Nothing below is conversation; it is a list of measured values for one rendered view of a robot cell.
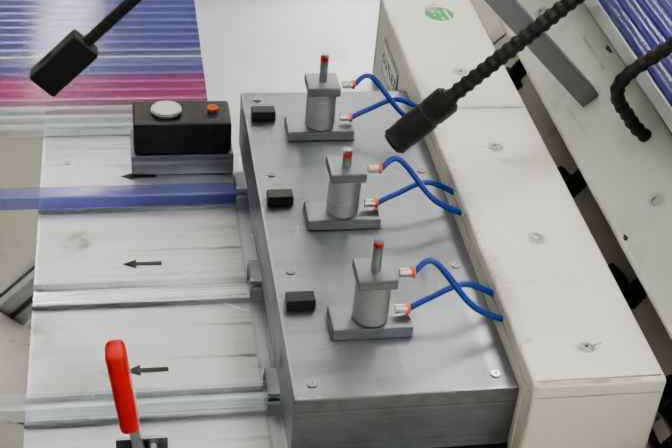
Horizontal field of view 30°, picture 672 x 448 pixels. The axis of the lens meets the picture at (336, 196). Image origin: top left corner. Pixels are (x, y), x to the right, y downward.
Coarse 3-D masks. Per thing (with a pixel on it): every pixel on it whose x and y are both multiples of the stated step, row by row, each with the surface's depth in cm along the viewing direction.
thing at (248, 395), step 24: (216, 384) 79; (240, 384) 79; (264, 384) 79; (0, 408) 76; (24, 408) 76; (48, 408) 76; (72, 408) 76; (96, 408) 77; (144, 408) 77; (168, 408) 78; (192, 408) 78; (216, 408) 78; (240, 408) 79
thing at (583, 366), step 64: (384, 0) 109; (448, 0) 110; (384, 64) 109; (448, 64) 101; (448, 128) 93; (512, 128) 93; (512, 192) 87; (512, 256) 81; (576, 256) 81; (512, 320) 76; (576, 320) 76; (576, 384) 71; (640, 384) 72
